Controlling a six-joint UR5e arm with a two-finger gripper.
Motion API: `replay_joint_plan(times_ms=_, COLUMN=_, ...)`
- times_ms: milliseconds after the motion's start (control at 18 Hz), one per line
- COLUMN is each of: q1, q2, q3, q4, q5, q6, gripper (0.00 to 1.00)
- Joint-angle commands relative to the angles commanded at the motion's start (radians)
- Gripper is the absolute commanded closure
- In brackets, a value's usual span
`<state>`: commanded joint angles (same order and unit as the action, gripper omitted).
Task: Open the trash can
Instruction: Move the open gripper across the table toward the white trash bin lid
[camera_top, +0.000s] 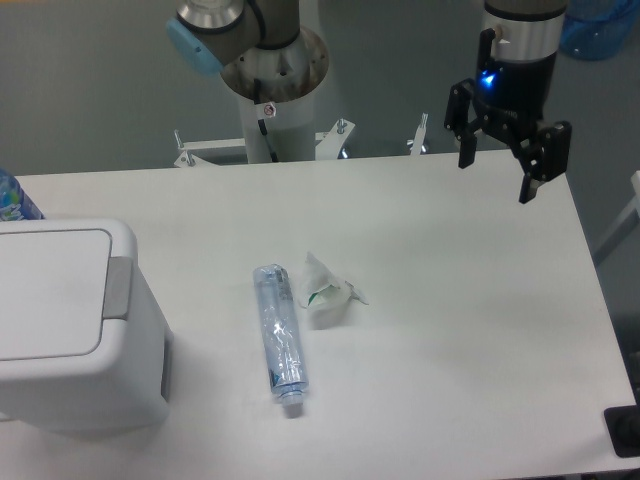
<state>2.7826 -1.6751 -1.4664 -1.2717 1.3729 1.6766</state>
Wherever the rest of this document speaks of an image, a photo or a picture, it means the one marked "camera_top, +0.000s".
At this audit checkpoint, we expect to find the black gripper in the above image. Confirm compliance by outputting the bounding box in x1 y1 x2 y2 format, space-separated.
444 27 572 204

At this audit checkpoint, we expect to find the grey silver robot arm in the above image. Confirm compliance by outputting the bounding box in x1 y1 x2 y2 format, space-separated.
444 1 573 204

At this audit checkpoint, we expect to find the white trash can lid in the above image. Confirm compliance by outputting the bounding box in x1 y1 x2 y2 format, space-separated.
1 229 114 361

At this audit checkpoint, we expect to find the white trash can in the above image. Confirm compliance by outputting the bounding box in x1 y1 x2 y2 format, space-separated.
1 218 173 432

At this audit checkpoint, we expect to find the blue water jug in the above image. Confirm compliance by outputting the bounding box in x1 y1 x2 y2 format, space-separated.
560 0 639 61

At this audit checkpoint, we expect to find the crumpled white plastic wrapper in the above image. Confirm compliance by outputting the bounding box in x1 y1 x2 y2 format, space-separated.
297 252 370 330

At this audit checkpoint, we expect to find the crushed clear plastic bottle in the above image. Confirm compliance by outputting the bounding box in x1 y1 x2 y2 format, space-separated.
253 264 308 419

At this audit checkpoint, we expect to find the blue labelled bottle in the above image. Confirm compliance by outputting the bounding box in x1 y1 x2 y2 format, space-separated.
1 169 45 221

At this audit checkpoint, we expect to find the white frame at right edge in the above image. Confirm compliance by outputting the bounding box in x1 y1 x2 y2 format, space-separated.
592 171 639 267

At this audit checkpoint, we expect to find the white metal base frame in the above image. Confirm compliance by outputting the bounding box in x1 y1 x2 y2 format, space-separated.
173 112 430 168

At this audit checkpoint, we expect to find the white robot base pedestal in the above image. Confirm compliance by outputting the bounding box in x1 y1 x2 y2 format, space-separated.
165 0 331 165

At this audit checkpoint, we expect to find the black cable on pedestal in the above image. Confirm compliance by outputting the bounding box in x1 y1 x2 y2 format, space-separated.
252 78 280 164

